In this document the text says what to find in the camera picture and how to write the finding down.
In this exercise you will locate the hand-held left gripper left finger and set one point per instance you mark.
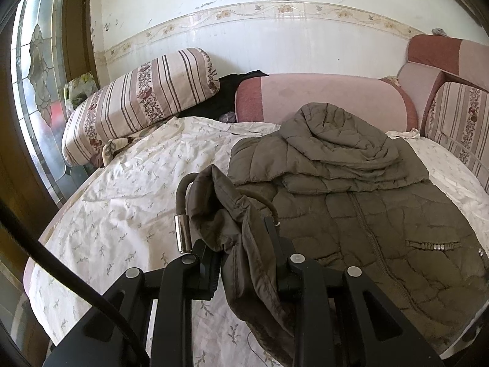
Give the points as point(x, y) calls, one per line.
point(206, 271)

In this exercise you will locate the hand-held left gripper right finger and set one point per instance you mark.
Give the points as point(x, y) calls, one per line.
point(286, 271)

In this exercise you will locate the olive padded jacket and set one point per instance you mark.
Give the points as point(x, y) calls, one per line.
point(363, 218)

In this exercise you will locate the white leaf-print bedsheet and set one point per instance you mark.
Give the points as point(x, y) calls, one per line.
point(133, 198)

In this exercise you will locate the grey floral white cloth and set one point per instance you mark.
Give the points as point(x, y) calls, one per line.
point(114, 147)

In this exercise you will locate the black cloth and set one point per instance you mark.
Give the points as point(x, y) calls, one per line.
point(221, 95)

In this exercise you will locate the pink headboard cushion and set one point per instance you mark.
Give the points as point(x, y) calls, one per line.
point(324, 95)
point(439, 55)

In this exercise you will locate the striped floral pillow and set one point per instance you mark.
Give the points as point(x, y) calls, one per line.
point(462, 122)
point(141, 99)

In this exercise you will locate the floral printed box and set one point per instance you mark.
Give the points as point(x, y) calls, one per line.
point(78, 90)

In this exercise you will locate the stained glass window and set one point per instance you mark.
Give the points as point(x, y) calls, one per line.
point(42, 84)

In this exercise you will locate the small grey cloth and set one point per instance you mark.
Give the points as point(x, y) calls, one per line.
point(439, 31)

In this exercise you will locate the wooden window frame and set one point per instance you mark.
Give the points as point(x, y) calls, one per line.
point(78, 26)

